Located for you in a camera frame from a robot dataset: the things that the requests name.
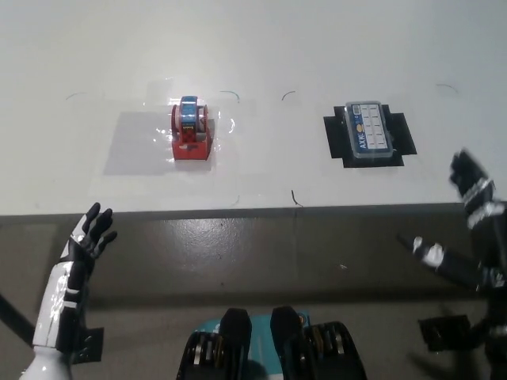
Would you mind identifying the red tape dispenser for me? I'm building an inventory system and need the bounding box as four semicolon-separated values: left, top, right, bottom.
170;95;212;162

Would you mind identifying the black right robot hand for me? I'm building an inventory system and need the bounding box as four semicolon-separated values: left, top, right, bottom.
398;148;507;294

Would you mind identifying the black tape patch on table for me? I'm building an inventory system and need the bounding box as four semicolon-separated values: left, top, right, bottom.
322;103;417;169

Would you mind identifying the clear plastic film sheet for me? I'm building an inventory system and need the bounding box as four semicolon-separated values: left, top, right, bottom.
90;78;242;207

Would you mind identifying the black table leg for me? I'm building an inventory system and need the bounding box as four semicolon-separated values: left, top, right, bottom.
0;292;36;344

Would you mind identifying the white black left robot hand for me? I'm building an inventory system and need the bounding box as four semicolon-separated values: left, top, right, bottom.
32;202;118;352

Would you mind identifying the black ribbed robot body block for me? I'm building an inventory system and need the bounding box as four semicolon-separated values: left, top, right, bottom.
270;306;368;380
176;307;254;380

